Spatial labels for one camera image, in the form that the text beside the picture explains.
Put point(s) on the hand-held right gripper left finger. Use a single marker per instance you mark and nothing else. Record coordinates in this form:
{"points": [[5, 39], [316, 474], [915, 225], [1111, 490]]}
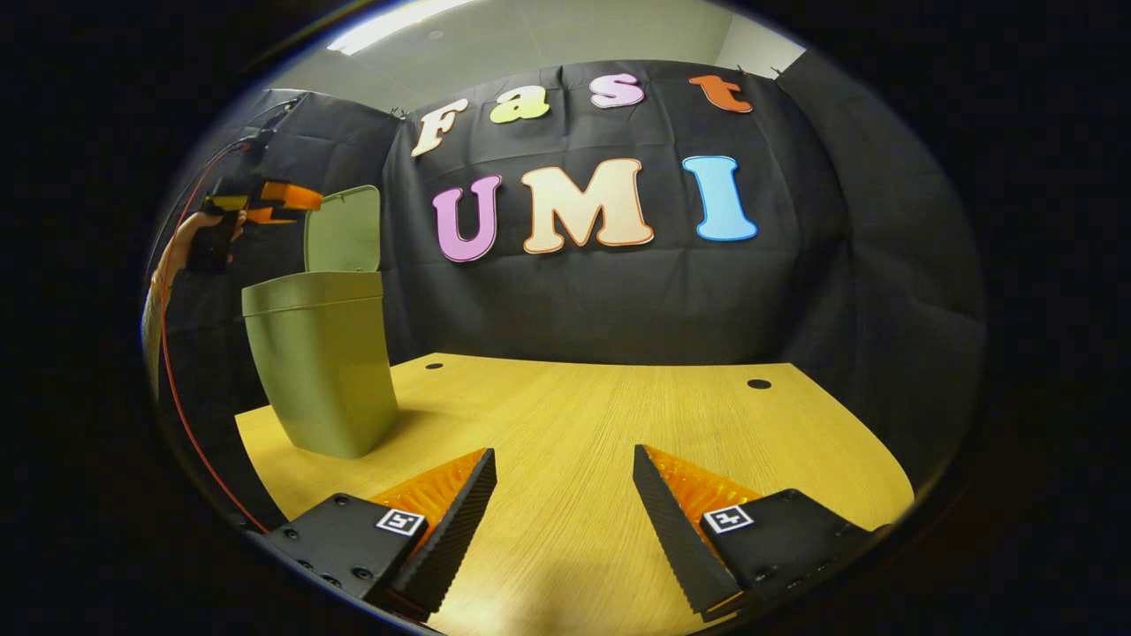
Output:
{"points": [[459, 521]]}

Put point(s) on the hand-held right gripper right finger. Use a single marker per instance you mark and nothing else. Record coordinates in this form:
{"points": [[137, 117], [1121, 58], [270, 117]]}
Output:
{"points": [[676, 530]]}

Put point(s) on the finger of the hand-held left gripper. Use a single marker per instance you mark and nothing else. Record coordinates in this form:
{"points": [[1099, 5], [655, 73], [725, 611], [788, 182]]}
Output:
{"points": [[292, 195], [259, 215]]}

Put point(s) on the green desktop garbage bin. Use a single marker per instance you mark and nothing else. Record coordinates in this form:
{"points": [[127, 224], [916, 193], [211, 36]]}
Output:
{"points": [[322, 371]]}

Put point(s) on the wooden desktop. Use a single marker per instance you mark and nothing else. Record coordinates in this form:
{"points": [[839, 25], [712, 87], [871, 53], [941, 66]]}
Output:
{"points": [[574, 424]]}

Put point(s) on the black backdrop cloth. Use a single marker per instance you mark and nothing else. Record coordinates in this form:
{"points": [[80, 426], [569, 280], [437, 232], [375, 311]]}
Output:
{"points": [[839, 291]]}

